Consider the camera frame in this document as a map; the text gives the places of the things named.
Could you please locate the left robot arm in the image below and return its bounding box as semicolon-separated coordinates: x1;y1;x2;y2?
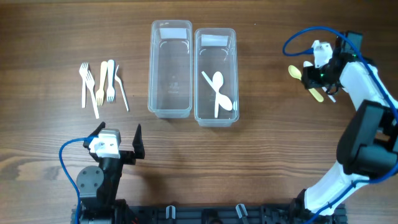
71;122;145;223

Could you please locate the white spoon bowl up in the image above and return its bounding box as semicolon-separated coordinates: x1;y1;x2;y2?
212;72;223;118

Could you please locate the yellow plastic spoon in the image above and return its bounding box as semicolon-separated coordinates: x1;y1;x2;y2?
288;65;324;103

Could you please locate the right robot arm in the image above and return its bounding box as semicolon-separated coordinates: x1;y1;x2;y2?
287;26;397;223

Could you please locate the yellow plastic fork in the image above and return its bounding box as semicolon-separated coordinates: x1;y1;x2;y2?
96;61;108;106

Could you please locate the right blue cable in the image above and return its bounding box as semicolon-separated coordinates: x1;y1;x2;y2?
282;26;398;224

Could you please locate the white spoon bowl down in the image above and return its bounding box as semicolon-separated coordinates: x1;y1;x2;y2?
201;71;233;111

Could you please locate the left clear plastic container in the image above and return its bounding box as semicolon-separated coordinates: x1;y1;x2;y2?
147;20;193;119

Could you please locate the thin white plastic fork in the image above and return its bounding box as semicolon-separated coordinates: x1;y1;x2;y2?
114;65;130;112

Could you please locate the left blue cable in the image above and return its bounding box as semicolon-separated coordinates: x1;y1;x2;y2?
58;136;98;224

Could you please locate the leftmost white plastic fork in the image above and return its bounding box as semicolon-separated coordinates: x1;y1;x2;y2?
79;62;89;108

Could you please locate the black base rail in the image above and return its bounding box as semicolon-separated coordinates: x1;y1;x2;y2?
72;203;348;224

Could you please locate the clear plastic container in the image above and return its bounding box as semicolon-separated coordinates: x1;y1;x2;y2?
147;20;193;119
194;28;239;128

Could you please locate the thin-handled white spoon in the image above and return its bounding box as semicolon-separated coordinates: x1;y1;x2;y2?
303;61;336;103

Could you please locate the blue cable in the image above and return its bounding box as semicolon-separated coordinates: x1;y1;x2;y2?
282;26;398;224
58;136;98;224

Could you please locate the pale blue plastic fork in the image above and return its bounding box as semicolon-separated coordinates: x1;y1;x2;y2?
106;59;115;103

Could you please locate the right clear plastic container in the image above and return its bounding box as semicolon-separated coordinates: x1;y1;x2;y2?
194;28;239;128

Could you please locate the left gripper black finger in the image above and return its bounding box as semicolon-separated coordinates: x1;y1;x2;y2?
132;124;145;159
83;121;105;147

